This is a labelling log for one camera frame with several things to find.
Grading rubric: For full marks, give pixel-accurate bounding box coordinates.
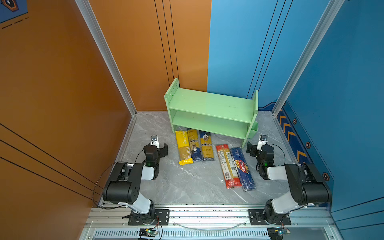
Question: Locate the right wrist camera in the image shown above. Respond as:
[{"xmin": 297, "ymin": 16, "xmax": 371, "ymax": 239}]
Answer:
[{"xmin": 257, "ymin": 135, "xmax": 268, "ymax": 151}]

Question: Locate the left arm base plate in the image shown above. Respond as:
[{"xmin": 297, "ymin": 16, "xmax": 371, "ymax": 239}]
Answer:
[{"xmin": 128, "ymin": 209, "xmax": 170, "ymax": 226}]

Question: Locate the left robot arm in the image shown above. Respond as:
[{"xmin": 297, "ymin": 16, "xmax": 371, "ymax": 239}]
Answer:
[{"xmin": 103, "ymin": 144, "xmax": 168, "ymax": 225}]

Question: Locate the red spaghetti bag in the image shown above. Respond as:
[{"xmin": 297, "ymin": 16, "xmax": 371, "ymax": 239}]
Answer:
[{"xmin": 216, "ymin": 144, "xmax": 242, "ymax": 189}]

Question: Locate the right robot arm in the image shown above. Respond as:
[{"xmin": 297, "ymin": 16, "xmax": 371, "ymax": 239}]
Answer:
[{"xmin": 246, "ymin": 143, "xmax": 332, "ymax": 225}]

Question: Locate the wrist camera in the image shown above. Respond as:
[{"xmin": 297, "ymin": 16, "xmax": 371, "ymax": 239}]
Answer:
[
  {"xmin": 150, "ymin": 135, "xmax": 160, "ymax": 149},
  {"xmin": 257, "ymin": 135, "xmax": 268, "ymax": 151}
]

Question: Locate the green two-tier shelf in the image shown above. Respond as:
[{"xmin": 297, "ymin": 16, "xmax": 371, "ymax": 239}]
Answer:
[{"xmin": 164, "ymin": 78, "xmax": 259, "ymax": 146}]

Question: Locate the right circuit board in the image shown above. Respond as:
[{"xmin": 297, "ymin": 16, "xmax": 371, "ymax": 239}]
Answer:
[{"xmin": 267, "ymin": 228, "xmax": 291, "ymax": 240}]

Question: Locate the yellow blue spaghetti bag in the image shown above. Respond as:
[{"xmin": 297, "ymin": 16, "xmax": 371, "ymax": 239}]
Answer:
[{"xmin": 187, "ymin": 129, "xmax": 203, "ymax": 162}]

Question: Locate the blue yellow pasta bag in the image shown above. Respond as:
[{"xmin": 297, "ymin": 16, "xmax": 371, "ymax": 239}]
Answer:
[{"xmin": 199, "ymin": 131, "xmax": 215, "ymax": 161}]

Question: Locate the aluminium front rail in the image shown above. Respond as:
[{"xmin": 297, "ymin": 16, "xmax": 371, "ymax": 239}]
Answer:
[{"xmin": 80, "ymin": 204, "xmax": 343, "ymax": 240}]

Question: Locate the blue Barilla spaghetti box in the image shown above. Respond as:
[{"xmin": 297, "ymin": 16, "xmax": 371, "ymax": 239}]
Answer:
[{"xmin": 230, "ymin": 147, "xmax": 256, "ymax": 192}]

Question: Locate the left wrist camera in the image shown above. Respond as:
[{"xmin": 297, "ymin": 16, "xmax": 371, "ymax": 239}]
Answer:
[{"xmin": 150, "ymin": 135, "xmax": 160, "ymax": 149}]

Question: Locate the circuit board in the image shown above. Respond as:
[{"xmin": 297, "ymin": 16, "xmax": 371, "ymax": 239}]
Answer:
[
  {"xmin": 139, "ymin": 229, "xmax": 159, "ymax": 240},
  {"xmin": 267, "ymin": 228, "xmax": 291, "ymax": 240}
]

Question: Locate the left circuit board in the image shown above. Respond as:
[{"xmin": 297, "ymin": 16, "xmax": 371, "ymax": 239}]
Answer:
[{"xmin": 139, "ymin": 229, "xmax": 159, "ymax": 240}]

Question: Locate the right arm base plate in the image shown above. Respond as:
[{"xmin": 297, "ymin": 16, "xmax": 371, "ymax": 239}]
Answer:
[{"xmin": 248, "ymin": 209, "xmax": 292, "ymax": 226}]

